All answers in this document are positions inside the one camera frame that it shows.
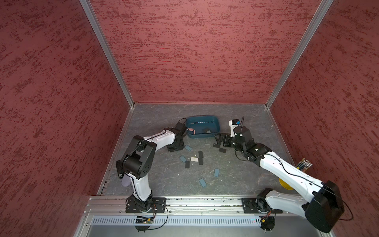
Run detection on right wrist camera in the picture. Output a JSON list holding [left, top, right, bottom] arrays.
[[229, 119, 240, 137]]

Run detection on left corner aluminium post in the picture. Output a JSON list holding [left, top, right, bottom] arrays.
[[80, 0, 135, 109]]

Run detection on aluminium front rail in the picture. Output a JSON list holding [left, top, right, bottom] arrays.
[[84, 192, 307, 217]]

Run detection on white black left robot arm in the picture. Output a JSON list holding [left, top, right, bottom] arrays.
[[115, 127, 187, 213]]

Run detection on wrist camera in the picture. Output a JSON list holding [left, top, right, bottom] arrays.
[[229, 119, 240, 137], [174, 118, 188, 137]]

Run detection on teal plastic storage box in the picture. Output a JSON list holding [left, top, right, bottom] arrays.
[[186, 115, 220, 139]]

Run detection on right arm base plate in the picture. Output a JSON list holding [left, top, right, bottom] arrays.
[[242, 198, 283, 215]]

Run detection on right corner aluminium post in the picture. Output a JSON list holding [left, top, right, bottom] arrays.
[[265, 0, 334, 110]]

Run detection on yellow pencil cup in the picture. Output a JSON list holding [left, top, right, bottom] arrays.
[[279, 178, 294, 190]]

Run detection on lavender cloth pouch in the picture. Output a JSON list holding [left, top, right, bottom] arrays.
[[121, 175, 132, 188]]

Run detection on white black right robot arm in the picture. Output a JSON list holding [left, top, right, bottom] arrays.
[[215, 125, 352, 233]]

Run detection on black eraser mid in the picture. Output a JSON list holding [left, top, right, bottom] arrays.
[[202, 128, 212, 134]]

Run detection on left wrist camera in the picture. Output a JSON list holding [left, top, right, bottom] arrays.
[[174, 118, 188, 137]]

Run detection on corner aluminium post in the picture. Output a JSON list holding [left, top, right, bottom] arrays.
[[80, 0, 135, 109], [265, 0, 334, 110]]

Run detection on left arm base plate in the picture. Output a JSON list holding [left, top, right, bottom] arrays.
[[125, 196, 166, 214]]

